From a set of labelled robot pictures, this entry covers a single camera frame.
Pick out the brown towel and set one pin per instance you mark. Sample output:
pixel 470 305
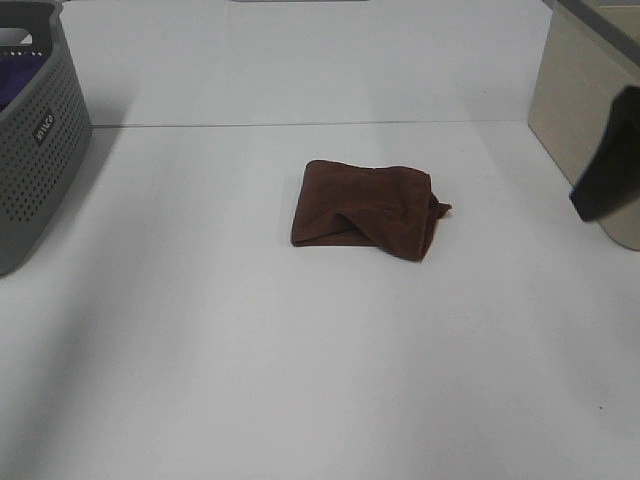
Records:
pixel 393 209

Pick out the beige storage bin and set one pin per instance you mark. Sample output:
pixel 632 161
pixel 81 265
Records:
pixel 591 54

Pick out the grey perforated laundry basket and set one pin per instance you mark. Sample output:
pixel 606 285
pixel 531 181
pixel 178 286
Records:
pixel 45 131

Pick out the purple cloth in basket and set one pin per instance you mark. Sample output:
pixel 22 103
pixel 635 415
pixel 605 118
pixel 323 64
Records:
pixel 16 73

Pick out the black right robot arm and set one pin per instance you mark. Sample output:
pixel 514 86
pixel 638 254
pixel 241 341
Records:
pixel 611 180

